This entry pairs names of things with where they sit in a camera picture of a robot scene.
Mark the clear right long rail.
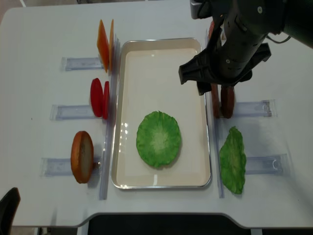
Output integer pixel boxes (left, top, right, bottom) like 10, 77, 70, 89
210, 93, 224, 199

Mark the clear left long rail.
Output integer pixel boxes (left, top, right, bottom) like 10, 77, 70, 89
99, 35, 121, 200

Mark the upright bun slice left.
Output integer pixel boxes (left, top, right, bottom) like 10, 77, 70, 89
70, 131, 94, 184

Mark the seeded top bun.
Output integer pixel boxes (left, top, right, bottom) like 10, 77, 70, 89
208, 21, 215, 40

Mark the orange cheese slice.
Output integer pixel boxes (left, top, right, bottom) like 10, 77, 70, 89
109, 19, 114, 73
97, 20, 110, 72

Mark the clear left bun holder rail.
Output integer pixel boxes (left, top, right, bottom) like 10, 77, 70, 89
40, 156, 102, 177

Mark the outer dark meat patty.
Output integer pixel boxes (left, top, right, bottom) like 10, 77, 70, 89
221, 86, 235, 118

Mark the green lettuce leaf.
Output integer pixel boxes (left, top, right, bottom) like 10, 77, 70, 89
219, 126, 246, 194
136, 111, 181, 168

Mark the green lettuce leaf rear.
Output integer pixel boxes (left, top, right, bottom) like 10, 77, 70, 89
219, 126, 246, 194

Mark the clear long rail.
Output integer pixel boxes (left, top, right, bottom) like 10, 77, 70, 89
99, 35, 121, 200
210, 93, 224, 199

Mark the inner orange cheese slice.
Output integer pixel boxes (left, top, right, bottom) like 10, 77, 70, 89
109, 19, 114, 73

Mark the inner brown meat patty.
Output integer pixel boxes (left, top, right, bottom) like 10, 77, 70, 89
211, 84, 220, 118

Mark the clear cheese holder rail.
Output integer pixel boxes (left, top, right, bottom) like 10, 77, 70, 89
60, 57, 104, 71

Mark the outer orange cheese slice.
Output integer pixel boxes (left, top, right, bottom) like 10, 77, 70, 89
97, 20, 110, 72

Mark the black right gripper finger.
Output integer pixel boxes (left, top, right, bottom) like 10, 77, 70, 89
250, 43, 271, 70
179, 48, 214, 85

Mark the clear patty holder rail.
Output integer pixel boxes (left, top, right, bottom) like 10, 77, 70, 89
232, 99, 277, 118

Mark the green lettuce leaf front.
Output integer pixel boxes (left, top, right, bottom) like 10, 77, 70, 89
136, 111, 181, 168

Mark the clear lettuce holder rail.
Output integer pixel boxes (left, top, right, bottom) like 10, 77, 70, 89
246, 154, 290, 176

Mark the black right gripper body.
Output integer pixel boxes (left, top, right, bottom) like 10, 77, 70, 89
197, 16, 266, 95

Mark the clear tomato holder rail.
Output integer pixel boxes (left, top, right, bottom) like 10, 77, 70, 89
50, 105, 97, 120

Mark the black object bottom left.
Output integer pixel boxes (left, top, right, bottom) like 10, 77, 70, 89
0, 188, 21, 235

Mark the white rectangular metal tray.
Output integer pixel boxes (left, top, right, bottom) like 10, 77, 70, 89
111, 38, 211, 189

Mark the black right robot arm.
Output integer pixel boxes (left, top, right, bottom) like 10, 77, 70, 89
179, 0, 313, 94

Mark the inner red tomato slice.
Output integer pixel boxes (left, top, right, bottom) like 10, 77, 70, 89
102, 81, 110, 120

